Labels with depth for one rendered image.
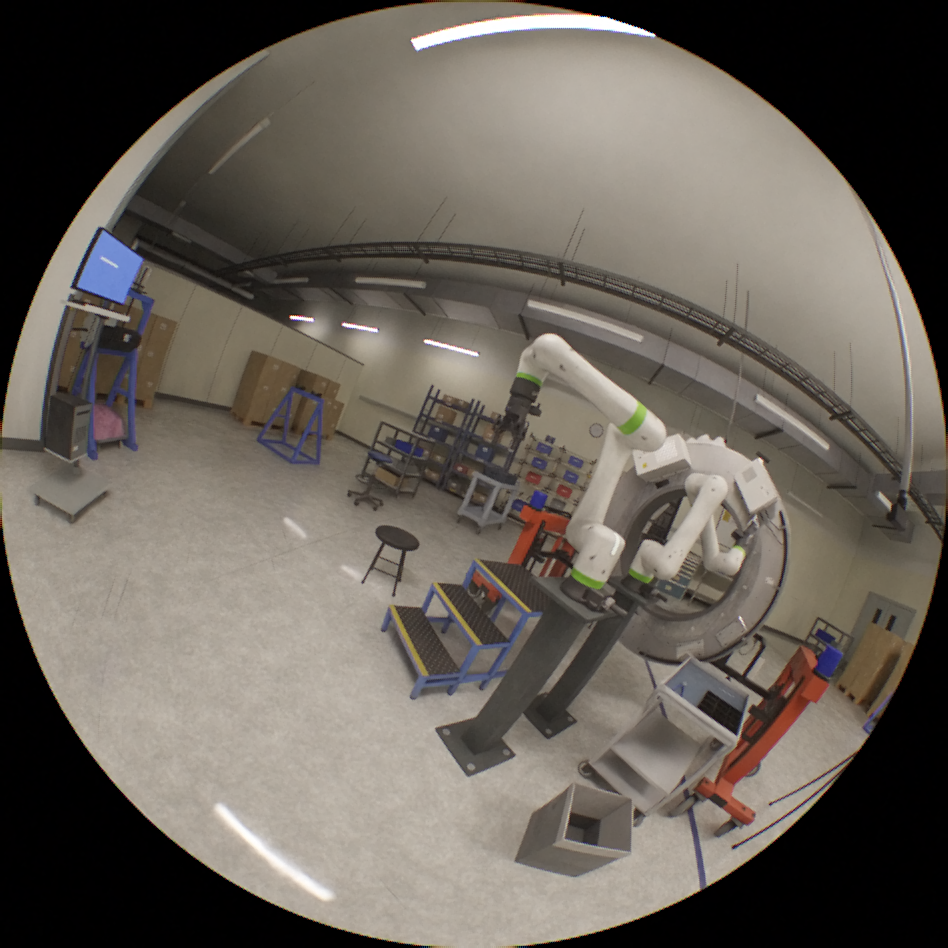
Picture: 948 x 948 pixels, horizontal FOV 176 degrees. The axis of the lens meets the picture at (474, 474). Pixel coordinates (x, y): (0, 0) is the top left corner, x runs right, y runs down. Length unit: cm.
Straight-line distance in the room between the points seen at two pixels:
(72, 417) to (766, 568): 403
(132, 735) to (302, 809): 65
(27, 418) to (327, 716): 329
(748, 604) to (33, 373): 513
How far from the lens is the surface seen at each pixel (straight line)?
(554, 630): 110
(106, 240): 219
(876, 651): 787
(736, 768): 205
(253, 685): 154
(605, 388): 94
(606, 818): 155
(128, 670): 160
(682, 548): 140
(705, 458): 210
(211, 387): 722
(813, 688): 180
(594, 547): 101
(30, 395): 352
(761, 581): 195
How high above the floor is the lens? 125
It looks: 5 degrees down
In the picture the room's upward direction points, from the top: 23 degrees clockwise
